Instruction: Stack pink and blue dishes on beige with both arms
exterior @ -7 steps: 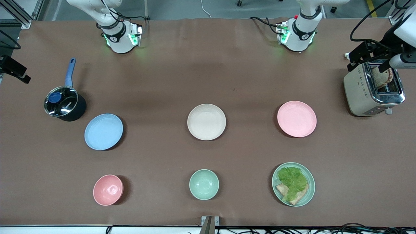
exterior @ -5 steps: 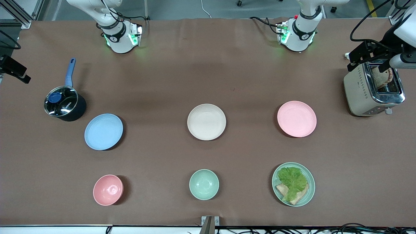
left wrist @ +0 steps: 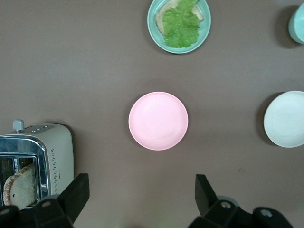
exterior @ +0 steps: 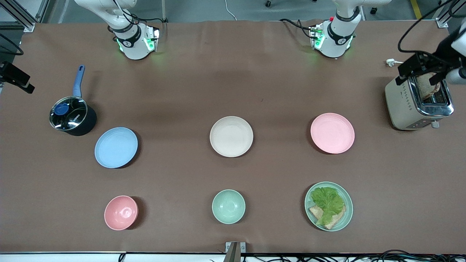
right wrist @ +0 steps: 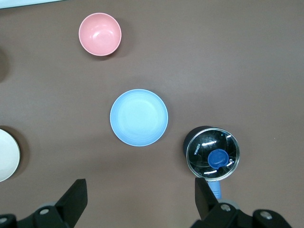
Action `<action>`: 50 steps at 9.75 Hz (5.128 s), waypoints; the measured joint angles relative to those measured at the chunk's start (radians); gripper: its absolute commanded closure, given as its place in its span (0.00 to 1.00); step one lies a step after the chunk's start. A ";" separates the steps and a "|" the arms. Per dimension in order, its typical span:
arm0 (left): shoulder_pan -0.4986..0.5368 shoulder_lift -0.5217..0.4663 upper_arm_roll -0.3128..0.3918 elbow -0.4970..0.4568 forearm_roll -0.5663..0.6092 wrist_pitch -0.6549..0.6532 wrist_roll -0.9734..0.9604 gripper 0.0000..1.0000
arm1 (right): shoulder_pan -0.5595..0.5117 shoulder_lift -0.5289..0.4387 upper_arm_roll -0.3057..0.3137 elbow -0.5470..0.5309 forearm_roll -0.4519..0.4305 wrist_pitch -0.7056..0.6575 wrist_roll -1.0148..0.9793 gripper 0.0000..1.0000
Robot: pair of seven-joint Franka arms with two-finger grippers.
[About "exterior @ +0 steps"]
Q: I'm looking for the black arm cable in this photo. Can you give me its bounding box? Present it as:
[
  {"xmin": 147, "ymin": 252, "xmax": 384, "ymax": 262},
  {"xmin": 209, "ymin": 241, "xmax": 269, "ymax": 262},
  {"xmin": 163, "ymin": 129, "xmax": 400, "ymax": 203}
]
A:
[
  {"xmin": 398, "ymin": 0, "xmax": 454, "ymax": 55},
  {"xmin": 112, "ymin": 0, "xmax": 169, "ymax": 28}
]

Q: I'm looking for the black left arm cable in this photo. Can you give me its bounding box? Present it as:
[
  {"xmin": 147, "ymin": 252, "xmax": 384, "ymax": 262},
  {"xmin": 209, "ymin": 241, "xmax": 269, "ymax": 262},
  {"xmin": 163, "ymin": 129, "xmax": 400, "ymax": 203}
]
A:
[{"xmin": 398, "ymin": 0, "xmax": 454, "ymax": 55}]

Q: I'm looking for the pink plate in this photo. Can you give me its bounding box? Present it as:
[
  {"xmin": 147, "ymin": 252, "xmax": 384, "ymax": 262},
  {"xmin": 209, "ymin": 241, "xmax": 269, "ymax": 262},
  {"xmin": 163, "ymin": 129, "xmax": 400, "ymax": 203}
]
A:
[{"xmin": 310, "ymin": 113, "xmax": 355, "ymax": 154}]

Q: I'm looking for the toasted bread slice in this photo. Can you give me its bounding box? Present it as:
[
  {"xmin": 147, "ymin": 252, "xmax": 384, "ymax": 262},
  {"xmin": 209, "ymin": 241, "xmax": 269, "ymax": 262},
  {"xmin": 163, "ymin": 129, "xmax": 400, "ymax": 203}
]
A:
[{"xmin": 416, "ymin": 73, "xmax": 442, "ymax": 100}]

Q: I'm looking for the brown bread slice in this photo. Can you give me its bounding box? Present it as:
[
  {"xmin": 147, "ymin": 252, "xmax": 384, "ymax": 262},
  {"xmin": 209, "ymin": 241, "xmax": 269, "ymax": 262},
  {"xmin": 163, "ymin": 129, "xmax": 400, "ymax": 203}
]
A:
[{"xmin": 309, "ymin": 204, "xmax": 347, "ymax": 230}]

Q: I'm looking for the black cable bundle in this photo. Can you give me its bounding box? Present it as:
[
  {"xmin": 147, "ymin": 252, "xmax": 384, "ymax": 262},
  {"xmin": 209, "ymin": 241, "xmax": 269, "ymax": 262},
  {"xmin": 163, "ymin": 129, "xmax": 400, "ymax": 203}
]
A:
[{"xmin": 251, "ymin": 249, "xmax": 466, "ymax": 262}]

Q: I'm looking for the silver toaster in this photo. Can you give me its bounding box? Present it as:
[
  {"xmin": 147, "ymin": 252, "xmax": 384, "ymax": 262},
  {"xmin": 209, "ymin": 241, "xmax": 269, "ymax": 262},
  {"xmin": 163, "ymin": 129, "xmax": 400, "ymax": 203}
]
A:
[{"xmin": 385, "ymin": 73, "xmax": 455, "ymax": 131}]

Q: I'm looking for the metal table bracket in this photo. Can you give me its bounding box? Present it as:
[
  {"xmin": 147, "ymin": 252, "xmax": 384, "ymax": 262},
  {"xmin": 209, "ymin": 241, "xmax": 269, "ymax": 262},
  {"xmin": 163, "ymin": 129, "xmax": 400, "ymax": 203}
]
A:
[{"xmin": 225, "ymin": 242, "xmax": 246, "ymax": 262}]

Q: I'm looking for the white cable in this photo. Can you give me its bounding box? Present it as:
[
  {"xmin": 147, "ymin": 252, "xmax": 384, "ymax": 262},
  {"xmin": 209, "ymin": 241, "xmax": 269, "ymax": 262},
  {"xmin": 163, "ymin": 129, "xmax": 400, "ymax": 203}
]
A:
[{"xmin": 224, "ymin": 0, "xmax": 238, "ymax": 21}]

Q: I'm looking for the blue plate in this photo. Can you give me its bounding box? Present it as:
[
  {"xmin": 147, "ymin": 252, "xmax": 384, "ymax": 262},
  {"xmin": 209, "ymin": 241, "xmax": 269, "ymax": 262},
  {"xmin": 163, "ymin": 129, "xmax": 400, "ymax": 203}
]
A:
[{"xmin": 94, "ymin": 127, "xmax": 139, "ymax": 169}]

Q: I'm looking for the green bowl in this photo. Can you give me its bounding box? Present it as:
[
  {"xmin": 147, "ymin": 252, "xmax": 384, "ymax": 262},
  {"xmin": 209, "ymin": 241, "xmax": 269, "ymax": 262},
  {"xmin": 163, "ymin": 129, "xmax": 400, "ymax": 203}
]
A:
[{"xmin": 212, "ymin": 189, "xmax": 246, "ymax": 225}]

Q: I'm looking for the aluminium frame profile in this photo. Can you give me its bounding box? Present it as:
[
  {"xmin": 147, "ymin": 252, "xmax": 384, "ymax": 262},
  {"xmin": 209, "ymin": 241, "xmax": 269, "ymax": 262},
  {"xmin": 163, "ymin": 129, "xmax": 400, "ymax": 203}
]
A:
[
  {"xmin": 0, "ymin": 0, "xmax": 48, "ymax": 32},
  {"xmin": 435, "ymin": 0, "xmax": 460, "ymax": 28}
]

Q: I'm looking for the beige plate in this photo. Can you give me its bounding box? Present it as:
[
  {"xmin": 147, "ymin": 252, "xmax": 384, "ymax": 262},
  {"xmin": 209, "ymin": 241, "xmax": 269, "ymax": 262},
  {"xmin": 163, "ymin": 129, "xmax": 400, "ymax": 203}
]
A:
[{"xmin": 210, "ymin": 116, "xmax": 254, "ymax": 158}]

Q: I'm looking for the pink bowl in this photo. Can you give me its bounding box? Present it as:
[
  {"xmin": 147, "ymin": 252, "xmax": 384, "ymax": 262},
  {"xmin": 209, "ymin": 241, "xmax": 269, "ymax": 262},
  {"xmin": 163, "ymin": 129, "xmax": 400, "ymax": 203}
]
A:
[{"xmin": 104, "ymin": 195, "xmax": 139, "ymax": 231}]

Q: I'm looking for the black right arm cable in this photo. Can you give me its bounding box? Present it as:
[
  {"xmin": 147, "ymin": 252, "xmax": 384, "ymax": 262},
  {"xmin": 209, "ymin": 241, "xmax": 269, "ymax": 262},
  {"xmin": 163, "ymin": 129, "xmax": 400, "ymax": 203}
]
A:
[{"xmin": 112, "ymin": 0, "xmax": 169, "ymax": 28}]

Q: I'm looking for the glass lid with blue knob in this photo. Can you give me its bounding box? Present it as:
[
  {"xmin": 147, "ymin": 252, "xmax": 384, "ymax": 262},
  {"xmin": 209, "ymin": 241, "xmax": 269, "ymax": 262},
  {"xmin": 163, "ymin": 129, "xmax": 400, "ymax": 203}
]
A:
[{"xmin": 50, "ymin": 96, "xmax": 88, "ymax": 131}]

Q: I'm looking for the black pot with blue handle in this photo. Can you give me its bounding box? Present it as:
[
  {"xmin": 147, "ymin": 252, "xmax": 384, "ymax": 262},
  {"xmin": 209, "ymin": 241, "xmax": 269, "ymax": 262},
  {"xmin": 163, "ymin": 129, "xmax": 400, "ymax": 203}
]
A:
[{"xmin": 49, "ymin": 65, "xmax": 98, "ymax": 137}]

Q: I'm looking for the green lettuce leaf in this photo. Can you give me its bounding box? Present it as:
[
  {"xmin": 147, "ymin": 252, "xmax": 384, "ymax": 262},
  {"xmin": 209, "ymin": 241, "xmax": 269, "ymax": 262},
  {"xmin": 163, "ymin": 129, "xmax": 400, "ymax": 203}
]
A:
[{"xmin": 310, "ymin": 187, "xmax": 345, "ymax": 226}]

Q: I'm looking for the black base cable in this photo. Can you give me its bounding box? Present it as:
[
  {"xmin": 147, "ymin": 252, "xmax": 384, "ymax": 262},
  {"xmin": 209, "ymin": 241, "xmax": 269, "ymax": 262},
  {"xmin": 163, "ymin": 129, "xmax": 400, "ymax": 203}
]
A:
[{"xmin": 280, "ymin": 18, "xmax": 314, "ymax": 39}]

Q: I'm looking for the green plate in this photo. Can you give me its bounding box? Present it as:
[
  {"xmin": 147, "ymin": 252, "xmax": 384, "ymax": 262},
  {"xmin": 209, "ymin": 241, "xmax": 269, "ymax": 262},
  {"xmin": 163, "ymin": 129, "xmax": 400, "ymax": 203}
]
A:
[{"xmin": 304, "ymin": 182, "xmax": 354, "ymax": 232}]

